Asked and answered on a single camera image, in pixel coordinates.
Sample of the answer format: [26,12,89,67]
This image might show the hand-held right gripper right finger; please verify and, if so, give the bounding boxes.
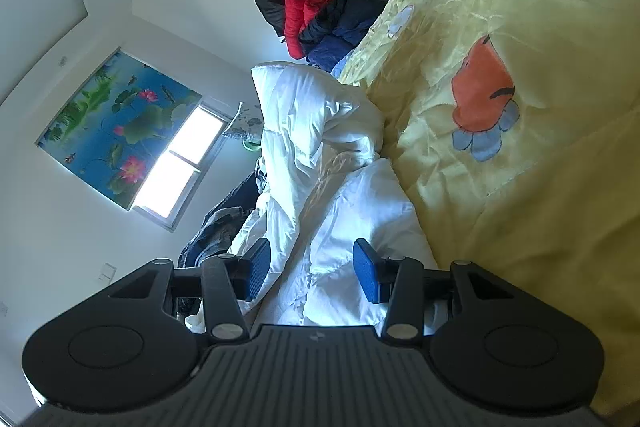
[352,238,521,341]

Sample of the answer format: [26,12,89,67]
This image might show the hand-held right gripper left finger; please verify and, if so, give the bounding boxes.
[107,237,273,343]

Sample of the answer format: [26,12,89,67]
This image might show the white down jacket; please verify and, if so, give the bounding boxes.
[187,63,441,333]

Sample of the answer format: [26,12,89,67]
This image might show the pile of dark clothes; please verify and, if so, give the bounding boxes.
[177,172,261,269]

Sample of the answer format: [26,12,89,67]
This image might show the window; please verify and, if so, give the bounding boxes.
[131,103,236,233]

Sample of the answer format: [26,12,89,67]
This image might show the patterned pillow bag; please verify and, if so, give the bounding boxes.
[222,102,263,145]

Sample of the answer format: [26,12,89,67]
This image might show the lotus-print window blind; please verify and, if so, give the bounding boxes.
[36,49,203,210]

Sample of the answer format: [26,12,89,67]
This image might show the navy jacket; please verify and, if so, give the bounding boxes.
[299,0,388,72]

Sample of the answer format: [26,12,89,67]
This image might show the red jacket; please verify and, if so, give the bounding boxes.
[284,0,383,60]

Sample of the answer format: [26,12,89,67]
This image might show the yellow carrot-print bed sheet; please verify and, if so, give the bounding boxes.
[335,0,640,418]

